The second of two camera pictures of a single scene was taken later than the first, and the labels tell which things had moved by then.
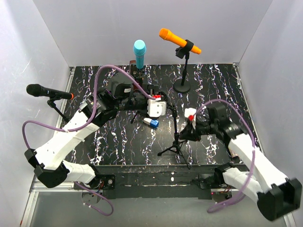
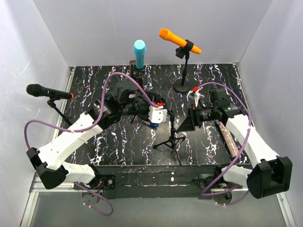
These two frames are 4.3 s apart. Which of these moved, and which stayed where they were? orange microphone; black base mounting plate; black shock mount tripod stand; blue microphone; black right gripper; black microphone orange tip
Moved: black right gripper; black shock mount tripod stand
Stayed: black base mounting plate; black microphone orange tip; blue microphone; orange microphone
